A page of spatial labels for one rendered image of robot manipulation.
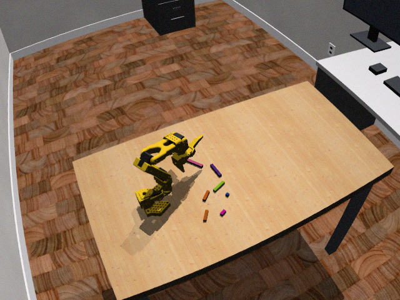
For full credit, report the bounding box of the lime green rod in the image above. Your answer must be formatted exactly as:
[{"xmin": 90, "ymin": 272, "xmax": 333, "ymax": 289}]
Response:
[{"xmin": 213, "ymin": 181, "xmax": 225, "ymax": 192}]

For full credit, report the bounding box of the pink rod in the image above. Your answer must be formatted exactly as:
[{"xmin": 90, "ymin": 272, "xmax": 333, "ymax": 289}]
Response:
[{"xmin": 187, "ymin": 159, "xmax": 203, "ymax": 168}]

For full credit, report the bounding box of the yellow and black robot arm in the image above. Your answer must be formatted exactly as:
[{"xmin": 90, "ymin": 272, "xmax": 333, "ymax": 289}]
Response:
[{"xmin": 133, "ymin": 132, "xmax": 189, "ymax": 217}]

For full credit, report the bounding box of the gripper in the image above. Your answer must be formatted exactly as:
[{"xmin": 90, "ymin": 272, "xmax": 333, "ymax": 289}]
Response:
[{"xmin": 169, "ymin": 135, "xmax": 203, "ymax": 173}]

